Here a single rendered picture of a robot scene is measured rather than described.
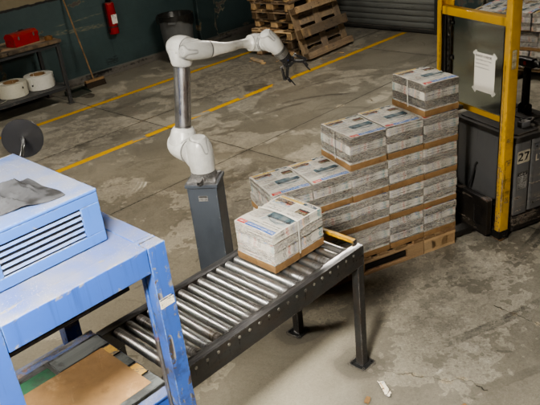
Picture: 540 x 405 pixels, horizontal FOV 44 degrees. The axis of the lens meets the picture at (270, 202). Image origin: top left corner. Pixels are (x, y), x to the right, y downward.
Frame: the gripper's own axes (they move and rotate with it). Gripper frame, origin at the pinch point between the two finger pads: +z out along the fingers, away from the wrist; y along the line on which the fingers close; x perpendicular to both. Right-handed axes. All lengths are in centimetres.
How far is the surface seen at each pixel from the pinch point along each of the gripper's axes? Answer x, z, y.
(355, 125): 22.0, 44.1, -4.1
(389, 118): 23, 59, -24
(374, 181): 44, 73, 12
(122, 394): 180, -65, 150
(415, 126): 37, 68, -32
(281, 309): 153, -11, 90
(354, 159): 42, 48, 12
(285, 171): 18, 34, 51
